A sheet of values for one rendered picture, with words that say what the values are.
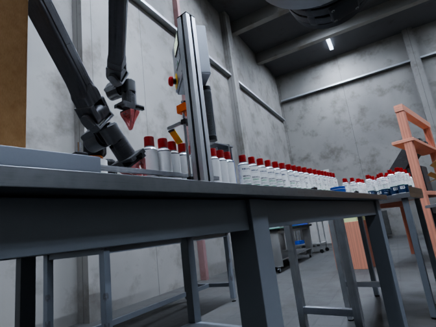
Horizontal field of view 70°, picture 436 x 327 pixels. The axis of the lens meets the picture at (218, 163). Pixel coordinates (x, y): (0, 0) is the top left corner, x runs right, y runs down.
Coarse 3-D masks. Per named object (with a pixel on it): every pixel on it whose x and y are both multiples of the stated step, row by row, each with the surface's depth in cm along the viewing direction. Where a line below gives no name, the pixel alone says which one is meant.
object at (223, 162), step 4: (216, 152) 129; (220, 152) 129; (220, 156) 128; (220, 160) 127; (224, 160) 128; (220, 164) 127; (224, 164) 127; (224, 168) 127; (224, 172) 126; (224, 176) 126; (228, 176) 127; (224, 180) 125; (228, 180) 126
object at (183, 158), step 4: (180, 144) 113; (184, 144) 114; (180, 148) 113; (184, 148) 113; (180, 152) 113; (184, 152) 113; (180, 156) 112; (184, 156) 112; (180, 160) 111; (184, 160) 111; (180, 164) 111; (184, 164) 111; (184, 168) 111; (184, 172) 110
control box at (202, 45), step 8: (200, 32) 110; (200, 40) 109; (200, 48) 108; (176, 56) 114; (200, 56) 108; (208, 56) 109; (200, 64) 107; (208, 64) 108; (176, 72) 116; (208, 72) 107; (176, 80) 116; (176, 88) 117
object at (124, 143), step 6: (126, 138) 93; (114, 144) 90; (120, 144) 91; (126, 144) 92; (114, 150) 91; (120, 150) 91; (126, 150) 92; (132, 150) 93; (138, 150) 95; (144, 150) 94; (120, 156) 92; (126, 156) 92; (132, 156) 90; (120, 162) 92; (126, 162) 92
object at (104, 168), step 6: (102, 168) 82; (108, 168) 84; (114, 168) 85; (120, 168) 87; (126, 168) 88; (132, 168) 90; (144, 174) 94; (150, 174) 95; (156, 174) 96; (162, 174) 98; (168, 174) 100; (174, 174) 102; (180, 174) 104; (186, 174) 106; (192, 174) 109
